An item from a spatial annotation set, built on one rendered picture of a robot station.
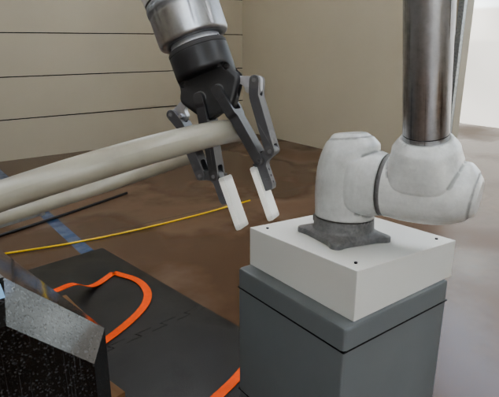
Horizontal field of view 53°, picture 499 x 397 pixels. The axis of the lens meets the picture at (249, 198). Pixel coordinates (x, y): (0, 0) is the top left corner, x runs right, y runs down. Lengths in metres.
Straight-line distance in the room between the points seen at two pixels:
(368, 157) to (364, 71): 5.16
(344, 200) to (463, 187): 0.27
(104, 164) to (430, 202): 0.82
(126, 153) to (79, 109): 6.49
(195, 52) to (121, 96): 6.59
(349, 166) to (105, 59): 6.05
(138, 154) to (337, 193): 0.79
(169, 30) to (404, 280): 0.87
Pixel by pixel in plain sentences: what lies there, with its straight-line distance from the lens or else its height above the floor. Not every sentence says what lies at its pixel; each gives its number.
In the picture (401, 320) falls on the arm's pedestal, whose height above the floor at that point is 0.75.
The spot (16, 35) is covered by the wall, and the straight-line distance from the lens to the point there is 6.77.
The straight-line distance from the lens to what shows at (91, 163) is 0.51.
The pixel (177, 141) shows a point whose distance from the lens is 0.54.
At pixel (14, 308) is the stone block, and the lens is 1.37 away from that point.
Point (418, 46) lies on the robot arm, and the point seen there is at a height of 1.39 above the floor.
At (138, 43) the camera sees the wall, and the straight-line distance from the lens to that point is 7.28.
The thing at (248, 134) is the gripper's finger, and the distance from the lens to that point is 0.61.
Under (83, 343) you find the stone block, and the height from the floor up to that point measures 0.62.
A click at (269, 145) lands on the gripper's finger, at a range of 0.61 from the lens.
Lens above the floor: 1.40
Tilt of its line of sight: 17 degrees down
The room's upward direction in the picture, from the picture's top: straight up
